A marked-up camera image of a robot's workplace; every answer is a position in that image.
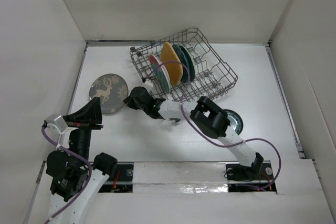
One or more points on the teal scalloped plate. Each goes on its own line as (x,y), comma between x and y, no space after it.
(185,59)

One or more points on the grey plate with deer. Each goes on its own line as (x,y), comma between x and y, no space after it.
(112,89)

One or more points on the square woven bamboo plate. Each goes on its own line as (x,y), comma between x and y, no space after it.
(172,63)

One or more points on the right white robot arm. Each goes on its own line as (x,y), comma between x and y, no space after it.
(205,116)

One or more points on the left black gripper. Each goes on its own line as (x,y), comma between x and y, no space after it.
(92,113)

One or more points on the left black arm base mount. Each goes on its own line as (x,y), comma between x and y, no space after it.
(122,182)

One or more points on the red plate with teal flower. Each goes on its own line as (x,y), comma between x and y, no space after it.
(160,73)

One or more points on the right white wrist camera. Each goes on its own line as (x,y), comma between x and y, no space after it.
(147,84)

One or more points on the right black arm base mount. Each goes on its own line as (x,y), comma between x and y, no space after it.
(243,180)

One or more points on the grey wire dish rack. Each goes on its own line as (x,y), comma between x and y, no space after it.
(213,76)

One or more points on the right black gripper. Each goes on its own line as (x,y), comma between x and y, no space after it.
(130,102)

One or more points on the small blue patterned plate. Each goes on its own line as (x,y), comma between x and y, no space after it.
(235,120)

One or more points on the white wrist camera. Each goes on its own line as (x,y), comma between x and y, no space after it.
(147,84)
(57,124)

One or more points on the mint green floral plate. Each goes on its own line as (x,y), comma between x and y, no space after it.
(190,61)

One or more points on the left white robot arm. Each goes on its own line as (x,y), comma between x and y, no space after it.
(75,181)

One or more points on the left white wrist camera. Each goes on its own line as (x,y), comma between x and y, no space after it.
(57,124)

